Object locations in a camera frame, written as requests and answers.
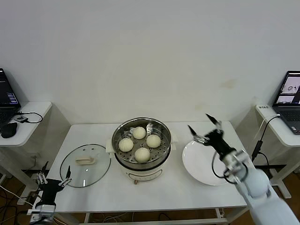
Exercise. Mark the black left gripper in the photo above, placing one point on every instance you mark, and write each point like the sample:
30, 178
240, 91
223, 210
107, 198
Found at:
50, 189

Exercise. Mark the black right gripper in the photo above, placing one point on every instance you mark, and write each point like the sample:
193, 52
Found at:
218, 140

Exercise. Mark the round glass pot lid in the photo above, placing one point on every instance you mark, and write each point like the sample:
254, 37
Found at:
85, 160

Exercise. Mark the white steamed baozi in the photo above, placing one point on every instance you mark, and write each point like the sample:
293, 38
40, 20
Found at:
139, 132
125, 144
153, 141
142, 155

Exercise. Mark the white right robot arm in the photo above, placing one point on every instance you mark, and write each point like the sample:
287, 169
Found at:
255, 185

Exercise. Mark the perforated steel steamer basket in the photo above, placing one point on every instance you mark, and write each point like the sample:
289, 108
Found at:
164, 150

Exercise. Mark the white round plate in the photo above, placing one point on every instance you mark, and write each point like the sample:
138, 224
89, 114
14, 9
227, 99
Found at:
199, 164

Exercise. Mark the white power strip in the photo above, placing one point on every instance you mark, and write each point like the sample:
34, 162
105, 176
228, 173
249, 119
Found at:
23, 201

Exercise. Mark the white label sticker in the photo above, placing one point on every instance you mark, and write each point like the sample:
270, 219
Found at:
264, 107

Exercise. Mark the black computer mouse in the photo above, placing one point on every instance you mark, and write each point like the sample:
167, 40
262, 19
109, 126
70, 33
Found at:
9, 130

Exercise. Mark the small black usb hub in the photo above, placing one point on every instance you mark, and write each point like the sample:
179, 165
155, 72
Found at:
20, 118

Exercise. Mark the white side table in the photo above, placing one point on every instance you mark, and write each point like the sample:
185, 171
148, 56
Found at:
281, 138
35, 110

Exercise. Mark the white electric cooker pot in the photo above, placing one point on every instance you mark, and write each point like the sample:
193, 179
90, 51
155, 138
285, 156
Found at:
145, 174

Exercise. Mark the grey laptop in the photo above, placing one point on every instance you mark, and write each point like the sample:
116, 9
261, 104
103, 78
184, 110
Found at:
290, 114

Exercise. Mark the black laptop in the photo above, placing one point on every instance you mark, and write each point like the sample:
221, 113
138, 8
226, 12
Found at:
5, 93

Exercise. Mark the white wall outlet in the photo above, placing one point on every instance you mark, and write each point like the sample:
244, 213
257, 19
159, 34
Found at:
34, 156

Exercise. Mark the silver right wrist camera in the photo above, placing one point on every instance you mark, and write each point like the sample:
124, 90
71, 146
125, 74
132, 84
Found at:
242, 156

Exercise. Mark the white table frame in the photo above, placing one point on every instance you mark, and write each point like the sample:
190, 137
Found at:
87, 219

